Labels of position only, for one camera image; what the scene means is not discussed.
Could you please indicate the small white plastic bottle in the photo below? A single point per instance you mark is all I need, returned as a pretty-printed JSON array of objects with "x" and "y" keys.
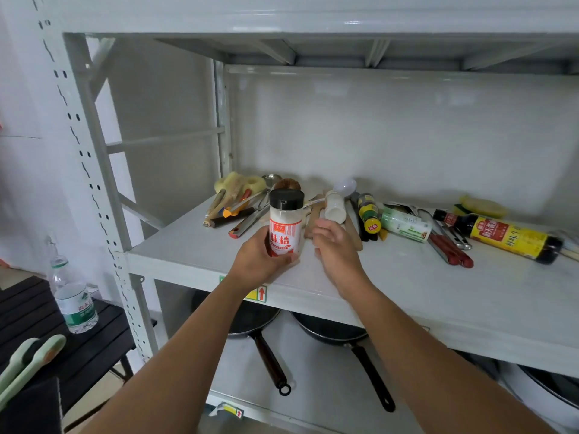
[{"x": 335, "y": 207}]

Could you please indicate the person's right forearm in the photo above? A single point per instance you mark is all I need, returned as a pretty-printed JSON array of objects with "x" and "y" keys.
[{"x": 429, "y": 361}]

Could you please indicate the yellow loofah scrubber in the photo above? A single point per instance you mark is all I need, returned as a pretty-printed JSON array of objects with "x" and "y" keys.
[{"x": 235, "y": 185}]

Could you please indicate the small dark yellow-label bottle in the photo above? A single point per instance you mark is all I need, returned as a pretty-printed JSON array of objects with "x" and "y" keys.
[{"x": 368, "y": 214}]

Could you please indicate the wooden spatula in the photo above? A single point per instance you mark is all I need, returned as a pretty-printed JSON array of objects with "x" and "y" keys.
[
  {"x": 312, "y": 221},
  {"x": 355, "y": 234}
]

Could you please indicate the yellow and green sponge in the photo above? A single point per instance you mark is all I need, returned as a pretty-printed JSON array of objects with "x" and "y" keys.
[{"x": 481, "y": 205}]

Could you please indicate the light green tongs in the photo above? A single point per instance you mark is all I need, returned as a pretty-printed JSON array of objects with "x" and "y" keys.
[{"x": 27, "y": 363}]

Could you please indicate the silver metal utensil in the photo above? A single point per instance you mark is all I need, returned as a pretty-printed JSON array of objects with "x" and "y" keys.
[{"x": 445, "y": 230}]

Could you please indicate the wooden chopsticks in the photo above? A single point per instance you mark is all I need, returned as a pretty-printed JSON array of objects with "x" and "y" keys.
[{"x": 571, "y": 248}]

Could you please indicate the person's left hand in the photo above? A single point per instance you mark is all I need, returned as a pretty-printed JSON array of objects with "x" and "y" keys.
[{"x": 255, "y": 262}]

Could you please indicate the white metal shelf rack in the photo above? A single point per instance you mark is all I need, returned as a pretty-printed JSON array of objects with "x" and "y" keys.
[{"x": 452, "y": 302}]

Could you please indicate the person's right hand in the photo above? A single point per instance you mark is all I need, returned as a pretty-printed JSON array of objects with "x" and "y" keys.
[{"x": 341, "y": 257}]

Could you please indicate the large dark soy sauce bottle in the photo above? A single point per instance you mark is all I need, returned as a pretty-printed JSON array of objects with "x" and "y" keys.
[{"x": 506, "y": 234}]

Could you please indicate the green and white seasoning bottle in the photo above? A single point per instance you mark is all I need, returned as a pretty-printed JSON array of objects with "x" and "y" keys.
[{"x": 405, "y": 225}]

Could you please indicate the seasoning jar with black lid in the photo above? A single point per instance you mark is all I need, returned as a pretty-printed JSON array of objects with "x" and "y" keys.
[{"x": 286, "y": 221}]

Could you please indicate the white plastic spoon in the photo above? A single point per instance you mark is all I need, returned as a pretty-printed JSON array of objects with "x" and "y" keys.
[{"x": 346, "y": 185}]

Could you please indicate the black slatted table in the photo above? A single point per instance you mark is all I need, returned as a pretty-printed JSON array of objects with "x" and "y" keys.
[{"x": 68, "y": 338}]

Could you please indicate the person's right thumb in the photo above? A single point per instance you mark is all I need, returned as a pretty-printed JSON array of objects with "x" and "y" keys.
[{"x": 319, "y": 254}]

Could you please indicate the white pot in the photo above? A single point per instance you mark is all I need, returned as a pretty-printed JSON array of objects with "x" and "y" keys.
[{"x": 533, "y": 393}]

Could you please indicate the metal ladle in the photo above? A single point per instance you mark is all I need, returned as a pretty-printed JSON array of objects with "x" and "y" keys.
[{"x": 270, "y": 179}]

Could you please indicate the brown bristle brush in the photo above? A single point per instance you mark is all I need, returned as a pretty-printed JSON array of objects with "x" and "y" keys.
[{"x": 287, "y": 184}]

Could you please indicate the person's left thumb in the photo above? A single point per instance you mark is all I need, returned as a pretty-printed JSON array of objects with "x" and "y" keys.
[{"x": 286, "y": 260}]

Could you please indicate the clear plastic water bottle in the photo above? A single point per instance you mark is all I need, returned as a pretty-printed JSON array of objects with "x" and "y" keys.
[{"x": 72, "y": 298}]

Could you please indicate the person's left forearm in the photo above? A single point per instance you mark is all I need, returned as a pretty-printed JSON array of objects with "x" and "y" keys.
[{"x": 181, "y": 357}]

